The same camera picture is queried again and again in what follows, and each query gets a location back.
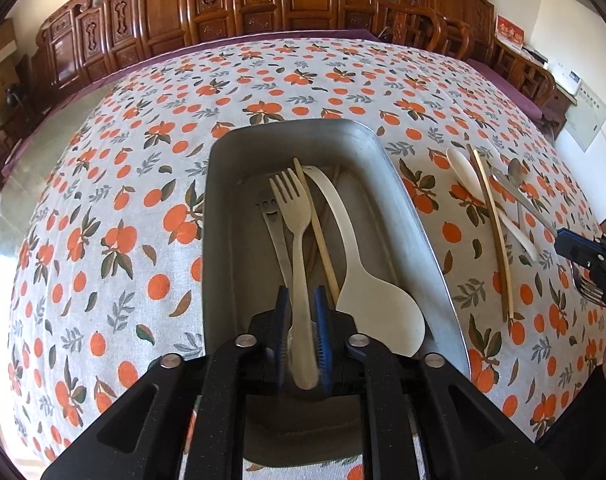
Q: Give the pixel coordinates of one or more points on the orange print tablecloth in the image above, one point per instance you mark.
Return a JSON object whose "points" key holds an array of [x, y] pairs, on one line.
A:
{"points": [[144, 236]]}

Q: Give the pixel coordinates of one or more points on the carved wooden sofa bench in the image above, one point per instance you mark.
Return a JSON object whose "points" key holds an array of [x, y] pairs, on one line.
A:
{"points": [[85, 41]]}

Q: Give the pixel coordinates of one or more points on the metal smiley fork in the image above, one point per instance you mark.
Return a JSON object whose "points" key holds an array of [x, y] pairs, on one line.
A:
{"points": [[273, 221]]}

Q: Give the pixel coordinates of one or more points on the small cream spoon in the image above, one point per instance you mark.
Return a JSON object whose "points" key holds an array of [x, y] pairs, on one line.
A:
{"points": [[469, 179]]}

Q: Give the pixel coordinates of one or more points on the light wooden chopstick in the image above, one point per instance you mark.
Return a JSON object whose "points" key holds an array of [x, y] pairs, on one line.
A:
{"points": [[321, 245]]}

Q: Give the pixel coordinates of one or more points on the cream plastic fork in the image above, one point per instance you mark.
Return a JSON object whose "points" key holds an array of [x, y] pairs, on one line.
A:
{"points": [[296, 211]]}

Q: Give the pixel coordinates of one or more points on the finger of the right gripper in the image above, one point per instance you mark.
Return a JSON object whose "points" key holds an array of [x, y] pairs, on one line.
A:
{"points": [[583, 251]]}

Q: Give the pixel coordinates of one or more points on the dark wooden chopstick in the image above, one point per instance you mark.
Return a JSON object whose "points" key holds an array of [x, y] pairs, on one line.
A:
{"points": [[508, 303]]}

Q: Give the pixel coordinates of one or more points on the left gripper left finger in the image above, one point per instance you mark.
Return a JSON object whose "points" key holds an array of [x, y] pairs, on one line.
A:
{"points": [[183, 418]]}

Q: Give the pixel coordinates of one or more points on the red calendar card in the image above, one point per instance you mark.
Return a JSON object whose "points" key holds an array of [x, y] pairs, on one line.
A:
{"points": [[509, 33]]}

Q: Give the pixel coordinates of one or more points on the white wall cabinet panel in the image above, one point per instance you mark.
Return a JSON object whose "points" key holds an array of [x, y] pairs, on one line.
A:
{"points": [[585, 119]]}

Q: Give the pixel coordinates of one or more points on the carved wooden armchair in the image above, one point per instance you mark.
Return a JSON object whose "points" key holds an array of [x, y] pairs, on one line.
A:
{"points": [[462, 29]]}

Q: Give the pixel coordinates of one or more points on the cardboard box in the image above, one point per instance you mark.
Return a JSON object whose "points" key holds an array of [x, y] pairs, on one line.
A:
{"points": [[7, 38]]}

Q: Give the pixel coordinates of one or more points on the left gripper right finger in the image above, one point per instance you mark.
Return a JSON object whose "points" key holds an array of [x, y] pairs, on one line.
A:
{"points": [[420, 418]]}

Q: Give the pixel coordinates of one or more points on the wooden side table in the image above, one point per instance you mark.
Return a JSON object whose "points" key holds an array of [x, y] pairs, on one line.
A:
{"points": [[555, 109]]}

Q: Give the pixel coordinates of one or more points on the large white ladle spoon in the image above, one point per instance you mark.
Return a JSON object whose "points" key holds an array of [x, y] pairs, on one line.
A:
{"points": [[380, 309]]}

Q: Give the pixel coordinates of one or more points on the purple armchair cushion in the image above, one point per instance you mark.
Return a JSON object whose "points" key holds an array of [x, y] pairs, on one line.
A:
{"points": [[529, 108]]}

